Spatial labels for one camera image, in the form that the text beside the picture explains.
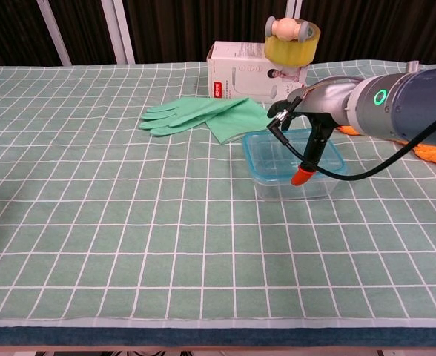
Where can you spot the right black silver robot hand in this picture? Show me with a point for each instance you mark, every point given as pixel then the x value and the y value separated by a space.
pixel 325 100

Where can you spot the blue transparent lid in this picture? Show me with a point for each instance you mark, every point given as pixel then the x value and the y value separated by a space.
pixel 266 155

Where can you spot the clear plastic container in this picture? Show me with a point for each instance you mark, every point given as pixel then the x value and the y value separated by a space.
pixel 277 191

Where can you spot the yellowish clear tape roll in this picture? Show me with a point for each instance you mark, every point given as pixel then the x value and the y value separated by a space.
pixel 288 53

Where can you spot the white red product box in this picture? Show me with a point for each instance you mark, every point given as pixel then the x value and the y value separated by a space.
pixel 247 81

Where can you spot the beige grey toy dumbbell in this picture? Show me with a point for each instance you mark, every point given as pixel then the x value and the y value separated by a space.
pixel 284 29

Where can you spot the green rubber glove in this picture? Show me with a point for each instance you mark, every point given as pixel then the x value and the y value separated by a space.
pixel 233 118

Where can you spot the black curtain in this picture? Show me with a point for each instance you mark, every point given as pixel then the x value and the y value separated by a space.
pixel 203 29

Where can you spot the green white checked tablecloth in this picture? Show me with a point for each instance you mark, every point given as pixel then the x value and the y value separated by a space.
pixel 92 222

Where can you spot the dark blue under cloth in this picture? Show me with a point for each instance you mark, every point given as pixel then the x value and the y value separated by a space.
pixel 166 336

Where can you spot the white frame post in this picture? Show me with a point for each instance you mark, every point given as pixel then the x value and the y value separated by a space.
pixel 121 33
pixel 56 37
pixel 294 7

